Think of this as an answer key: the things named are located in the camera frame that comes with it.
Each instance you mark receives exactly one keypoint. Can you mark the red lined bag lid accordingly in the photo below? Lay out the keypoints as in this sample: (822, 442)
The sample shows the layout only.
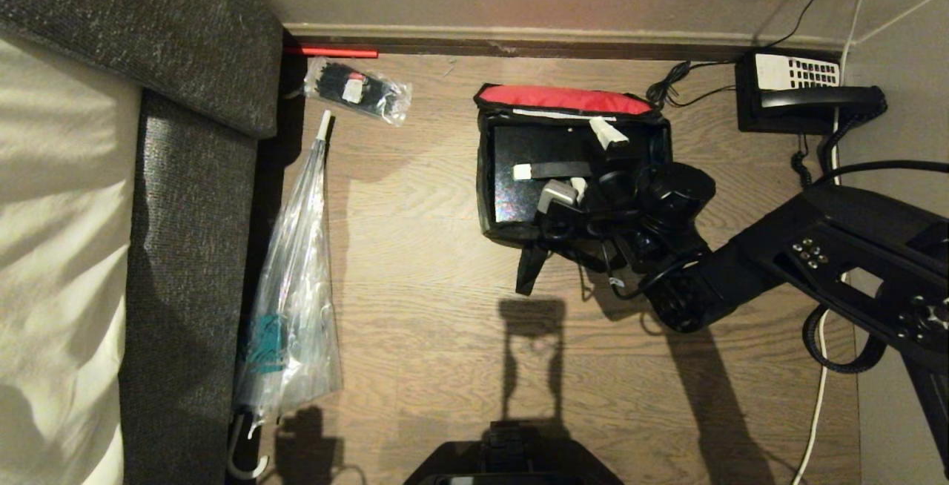
(563, 99)

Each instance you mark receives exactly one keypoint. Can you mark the grey fabric sofa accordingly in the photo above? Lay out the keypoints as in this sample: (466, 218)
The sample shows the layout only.
(185, 248)

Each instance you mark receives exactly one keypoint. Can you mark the transparent folded umbrella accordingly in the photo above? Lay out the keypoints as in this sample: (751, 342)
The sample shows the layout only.
(296, 270)

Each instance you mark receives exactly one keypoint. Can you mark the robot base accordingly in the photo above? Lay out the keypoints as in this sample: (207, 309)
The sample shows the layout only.
(511, 463)

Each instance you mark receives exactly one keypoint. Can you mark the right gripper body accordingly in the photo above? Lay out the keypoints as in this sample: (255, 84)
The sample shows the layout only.
(621, 173)

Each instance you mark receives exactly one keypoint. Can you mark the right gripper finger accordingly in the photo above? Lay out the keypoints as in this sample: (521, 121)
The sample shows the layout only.
(552, 170)
(609, 133)

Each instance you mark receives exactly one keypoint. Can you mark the red stick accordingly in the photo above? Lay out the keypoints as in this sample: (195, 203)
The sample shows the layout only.
(334, 51)

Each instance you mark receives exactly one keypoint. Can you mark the black bag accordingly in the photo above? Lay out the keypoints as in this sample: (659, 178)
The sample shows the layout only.
(498, 173)

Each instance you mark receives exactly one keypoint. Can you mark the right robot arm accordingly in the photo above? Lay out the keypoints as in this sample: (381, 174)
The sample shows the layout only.
(808, 255)

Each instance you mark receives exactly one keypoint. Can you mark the white sheet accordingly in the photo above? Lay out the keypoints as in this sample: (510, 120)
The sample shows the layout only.
(59, 262)

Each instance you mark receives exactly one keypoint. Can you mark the black desk telephone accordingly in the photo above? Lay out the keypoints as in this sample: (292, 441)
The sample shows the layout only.
(786, 73)

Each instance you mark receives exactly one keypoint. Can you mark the black telephone handset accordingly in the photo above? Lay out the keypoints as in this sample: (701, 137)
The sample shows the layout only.
(823, 98)

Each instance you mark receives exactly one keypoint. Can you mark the black shiny case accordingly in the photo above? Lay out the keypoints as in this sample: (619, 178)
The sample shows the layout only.
(534, 144)

